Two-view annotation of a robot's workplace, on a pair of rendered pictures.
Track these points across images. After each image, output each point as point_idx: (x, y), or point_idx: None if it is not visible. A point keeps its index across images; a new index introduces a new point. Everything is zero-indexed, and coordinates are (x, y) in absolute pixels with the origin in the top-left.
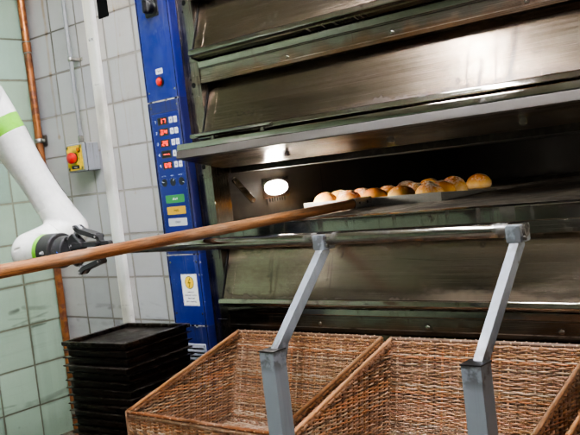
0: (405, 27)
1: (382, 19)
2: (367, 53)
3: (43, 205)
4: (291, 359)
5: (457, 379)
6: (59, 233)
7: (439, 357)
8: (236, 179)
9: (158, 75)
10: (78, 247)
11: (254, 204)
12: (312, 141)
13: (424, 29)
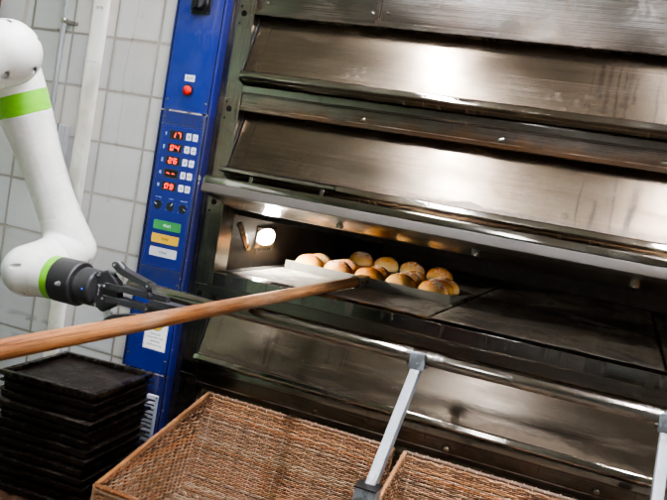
0: (518, 140)
1: (495, 123)
2: (460, 149)
3: (54, 214)
4: (274, 442)
5: None
6: (84, 263)
7: (460, 487)
8: (241, 222)
9: (187, 82)
10: (115, 291)
11: (245, 252)
12: (388, 228)
13: (540, 151)
